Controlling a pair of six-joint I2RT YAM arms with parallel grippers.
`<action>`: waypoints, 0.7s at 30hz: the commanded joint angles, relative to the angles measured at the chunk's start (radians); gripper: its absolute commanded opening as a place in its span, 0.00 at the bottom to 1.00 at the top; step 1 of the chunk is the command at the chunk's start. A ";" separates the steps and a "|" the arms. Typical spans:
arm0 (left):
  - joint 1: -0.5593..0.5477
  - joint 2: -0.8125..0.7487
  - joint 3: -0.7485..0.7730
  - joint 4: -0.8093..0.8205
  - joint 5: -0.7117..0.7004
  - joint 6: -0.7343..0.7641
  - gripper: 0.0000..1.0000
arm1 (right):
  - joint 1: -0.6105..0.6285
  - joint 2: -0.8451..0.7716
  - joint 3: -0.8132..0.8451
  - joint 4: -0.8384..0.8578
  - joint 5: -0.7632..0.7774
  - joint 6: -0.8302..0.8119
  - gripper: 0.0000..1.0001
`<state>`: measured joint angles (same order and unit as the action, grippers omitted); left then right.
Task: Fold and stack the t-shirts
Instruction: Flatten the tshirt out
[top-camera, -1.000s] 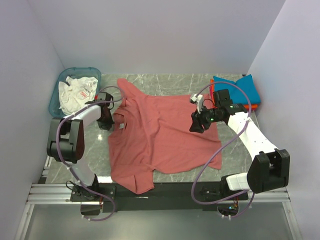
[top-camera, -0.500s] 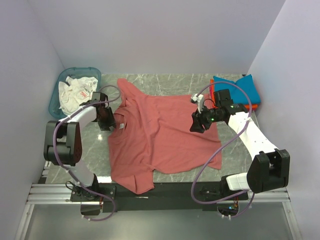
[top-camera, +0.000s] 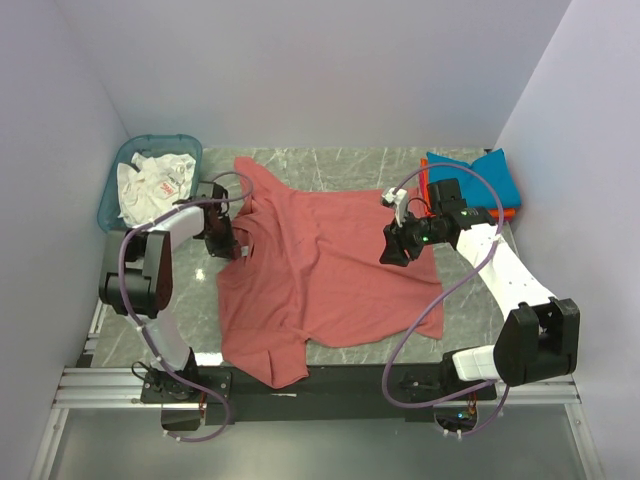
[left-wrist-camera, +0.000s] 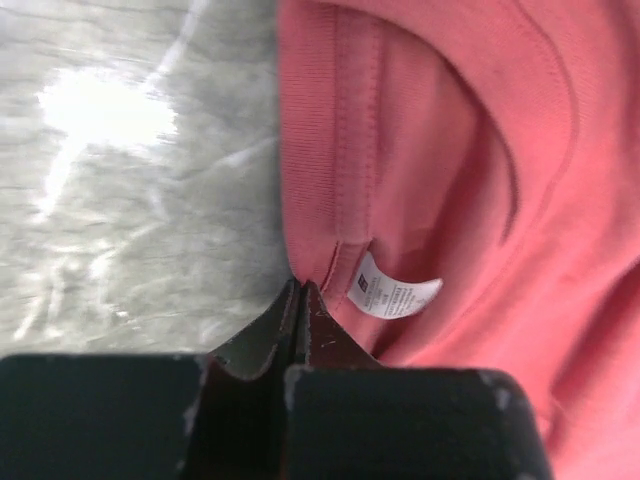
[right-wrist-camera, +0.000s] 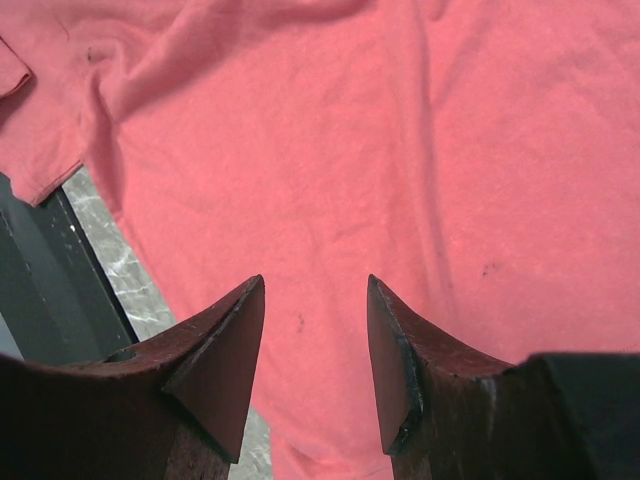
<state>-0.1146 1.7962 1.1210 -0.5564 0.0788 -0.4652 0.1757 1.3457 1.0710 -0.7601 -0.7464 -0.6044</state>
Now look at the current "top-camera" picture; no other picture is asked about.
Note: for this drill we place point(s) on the dusty red t-shirt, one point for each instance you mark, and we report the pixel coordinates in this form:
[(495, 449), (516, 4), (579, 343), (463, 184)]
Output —
[(311, 273)]

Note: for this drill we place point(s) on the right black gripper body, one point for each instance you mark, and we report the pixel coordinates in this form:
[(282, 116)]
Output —
[(414, 235)]

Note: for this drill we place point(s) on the folded orange t-shirt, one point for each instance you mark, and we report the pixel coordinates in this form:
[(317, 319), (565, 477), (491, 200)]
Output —
[(509, 213)]

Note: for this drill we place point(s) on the folded blue t-shirt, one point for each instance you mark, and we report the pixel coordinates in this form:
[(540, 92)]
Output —
[(492, 167)]

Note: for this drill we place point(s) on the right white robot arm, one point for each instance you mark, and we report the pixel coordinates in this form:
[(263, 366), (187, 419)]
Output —
[(539, 337)]

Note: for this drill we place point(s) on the aluminium frame rail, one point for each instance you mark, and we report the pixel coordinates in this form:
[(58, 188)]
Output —
[(84, 388)]

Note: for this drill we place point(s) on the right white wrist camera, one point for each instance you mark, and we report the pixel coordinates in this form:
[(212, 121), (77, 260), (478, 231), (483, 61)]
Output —
[(396, 199)]

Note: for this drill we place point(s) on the crumpled white t-shirt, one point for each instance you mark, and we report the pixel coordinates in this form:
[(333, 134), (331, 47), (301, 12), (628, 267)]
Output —
[(149, 186)]

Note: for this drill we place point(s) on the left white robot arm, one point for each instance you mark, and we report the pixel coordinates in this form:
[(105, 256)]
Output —
[(137, 282)]

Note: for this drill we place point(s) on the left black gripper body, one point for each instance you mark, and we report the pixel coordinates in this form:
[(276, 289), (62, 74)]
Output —
[(220, 240)]

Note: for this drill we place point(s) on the teal plastic bin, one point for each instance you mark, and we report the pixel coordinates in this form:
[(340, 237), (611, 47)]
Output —
[(108, 215)]

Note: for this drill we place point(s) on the black base beam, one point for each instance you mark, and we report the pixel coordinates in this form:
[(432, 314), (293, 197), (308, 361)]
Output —
[(337, 392)]

